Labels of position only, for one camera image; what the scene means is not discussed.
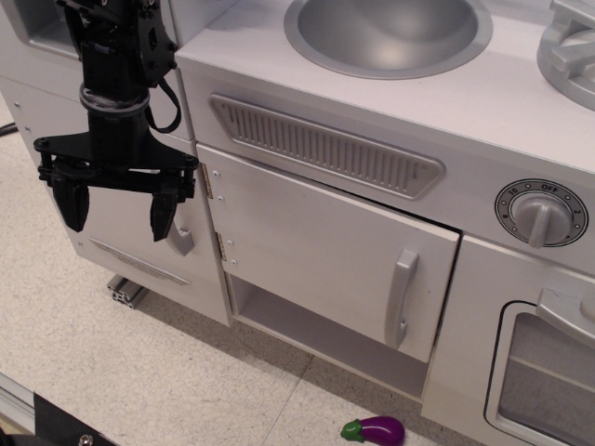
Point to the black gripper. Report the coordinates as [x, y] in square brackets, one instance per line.
[116, 153]

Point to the white cabinet door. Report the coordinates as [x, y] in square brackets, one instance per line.
[326, 251]

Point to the grey cabinet door handle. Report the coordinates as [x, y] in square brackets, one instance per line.
[404, 272]

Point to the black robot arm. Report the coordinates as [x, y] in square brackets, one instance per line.
[125, 52]

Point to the silver fridge nameplate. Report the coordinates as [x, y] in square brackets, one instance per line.
[140, 264]

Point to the aluminium extrusion bar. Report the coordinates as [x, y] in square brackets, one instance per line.
[126, 292]

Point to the white fridge door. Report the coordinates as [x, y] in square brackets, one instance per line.
[122, 218]

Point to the grey vent grille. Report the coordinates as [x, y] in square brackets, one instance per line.
[363, 160]

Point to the white toy kitchen body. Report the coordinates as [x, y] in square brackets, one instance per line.
[278, 374]

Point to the silver sink bowl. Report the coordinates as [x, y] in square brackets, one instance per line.
[388, 40]

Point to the purple toy eggplant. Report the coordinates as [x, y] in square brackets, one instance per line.
[380, 430]

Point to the white oven door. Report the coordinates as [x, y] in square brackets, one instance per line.
[499, 374]

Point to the grey timer knob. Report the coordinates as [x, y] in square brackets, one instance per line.
[541, 213]

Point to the grey stove burner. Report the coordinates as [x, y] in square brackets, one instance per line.
[565, 53]

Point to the grey fridge door handle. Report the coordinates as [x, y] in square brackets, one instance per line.
[180, 241]

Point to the grey freezer recess handle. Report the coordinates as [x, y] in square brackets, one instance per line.
[40, 24]

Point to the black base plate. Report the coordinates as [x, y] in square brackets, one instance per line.
[29, 419]

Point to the grey oven door handle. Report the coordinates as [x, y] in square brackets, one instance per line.
[565, 313]

